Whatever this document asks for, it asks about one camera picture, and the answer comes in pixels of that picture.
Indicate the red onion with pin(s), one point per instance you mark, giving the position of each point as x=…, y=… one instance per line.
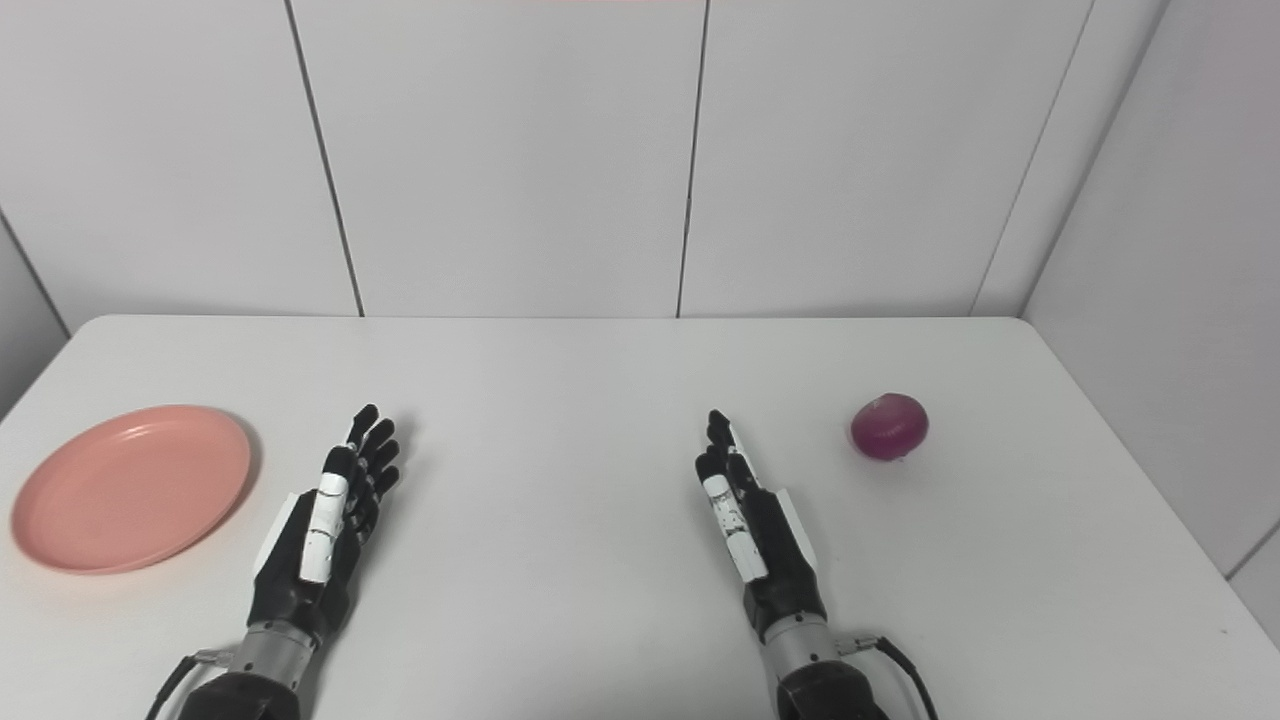
x=889, y=427

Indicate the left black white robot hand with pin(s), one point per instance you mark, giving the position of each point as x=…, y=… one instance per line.
x=330, y=520

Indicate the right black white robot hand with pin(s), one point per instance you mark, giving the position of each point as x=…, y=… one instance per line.
x=762, y=540

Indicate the pink plastic plate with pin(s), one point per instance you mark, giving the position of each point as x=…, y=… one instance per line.
x=132, y=488

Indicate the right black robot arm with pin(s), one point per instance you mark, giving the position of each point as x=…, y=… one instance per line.
x=815, y=675

